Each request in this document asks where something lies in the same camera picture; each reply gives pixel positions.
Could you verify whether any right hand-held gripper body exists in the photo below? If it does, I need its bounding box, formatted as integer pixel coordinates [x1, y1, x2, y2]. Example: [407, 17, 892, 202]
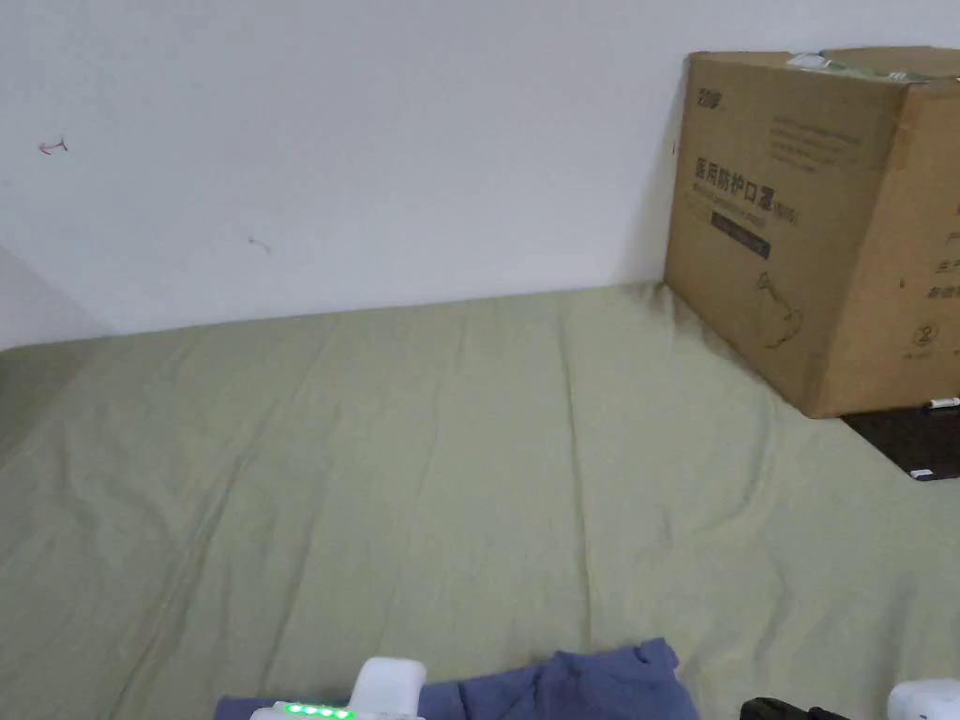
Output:
[887, 678, 960, 720]

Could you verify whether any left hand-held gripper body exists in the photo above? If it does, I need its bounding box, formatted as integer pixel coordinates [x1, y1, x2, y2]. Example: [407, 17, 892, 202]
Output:
[247, 657, 428, 720]

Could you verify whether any dark blue shirt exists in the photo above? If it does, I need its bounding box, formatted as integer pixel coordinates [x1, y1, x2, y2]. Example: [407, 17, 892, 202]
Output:
[217, 637, 702, 720]

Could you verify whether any bed with pale green sheet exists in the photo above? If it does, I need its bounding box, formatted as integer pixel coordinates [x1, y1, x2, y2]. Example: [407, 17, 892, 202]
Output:
[0, 280, 960, 720]

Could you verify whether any flat black box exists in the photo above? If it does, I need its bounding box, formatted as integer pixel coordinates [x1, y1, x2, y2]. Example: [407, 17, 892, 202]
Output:
[839, 400, 960, 485]

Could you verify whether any brown cardboard carton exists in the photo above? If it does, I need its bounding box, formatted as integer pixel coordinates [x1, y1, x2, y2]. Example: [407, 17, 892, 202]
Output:
[663, 46, 960, 420]

